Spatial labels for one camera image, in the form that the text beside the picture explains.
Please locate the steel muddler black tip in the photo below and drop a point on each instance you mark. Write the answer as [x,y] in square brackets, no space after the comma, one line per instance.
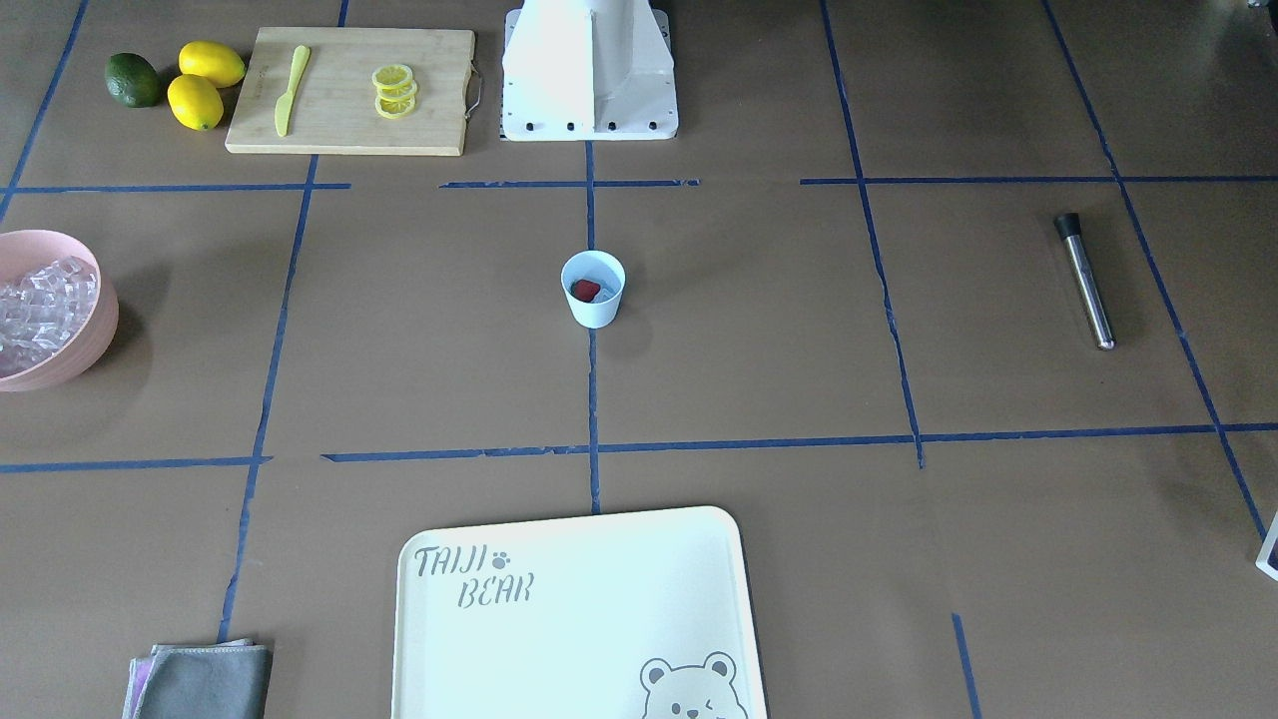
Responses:
[1068,227]

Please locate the folded grey cloth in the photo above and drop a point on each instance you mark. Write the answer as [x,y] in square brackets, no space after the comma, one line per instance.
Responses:
[224,680]

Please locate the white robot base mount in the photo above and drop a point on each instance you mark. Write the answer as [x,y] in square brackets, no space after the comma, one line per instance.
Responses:
[578,71]

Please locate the yellow lemon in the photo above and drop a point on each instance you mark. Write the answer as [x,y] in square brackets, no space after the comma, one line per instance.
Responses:
[195,102]
[219,63]

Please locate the pink bowl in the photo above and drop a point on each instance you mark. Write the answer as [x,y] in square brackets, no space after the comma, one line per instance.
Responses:
[24,251]

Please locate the lemon slices stack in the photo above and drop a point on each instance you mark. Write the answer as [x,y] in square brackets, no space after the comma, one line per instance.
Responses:
[395,90]

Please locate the wooden cutting board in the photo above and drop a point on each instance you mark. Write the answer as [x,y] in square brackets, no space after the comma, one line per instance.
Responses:
[334,109]

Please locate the light blue paper cup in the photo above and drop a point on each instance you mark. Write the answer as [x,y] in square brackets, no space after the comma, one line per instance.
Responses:
[600,267]

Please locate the yellow plastic knife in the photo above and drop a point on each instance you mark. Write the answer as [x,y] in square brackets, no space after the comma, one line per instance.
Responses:
[285,102]

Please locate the clear ice cubes pile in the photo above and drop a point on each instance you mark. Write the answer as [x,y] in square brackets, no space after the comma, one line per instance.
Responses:
[44,310]

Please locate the cream bear print tray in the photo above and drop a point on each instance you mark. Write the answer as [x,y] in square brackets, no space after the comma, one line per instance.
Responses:
[642,614]

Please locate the green lime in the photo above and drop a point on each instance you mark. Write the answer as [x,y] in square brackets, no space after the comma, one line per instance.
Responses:
[133,81]

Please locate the white wire rack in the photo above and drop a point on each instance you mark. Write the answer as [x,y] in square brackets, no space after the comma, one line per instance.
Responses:
[1266,560]

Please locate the red strawberry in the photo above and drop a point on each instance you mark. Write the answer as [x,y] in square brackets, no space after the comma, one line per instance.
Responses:
[585,291]

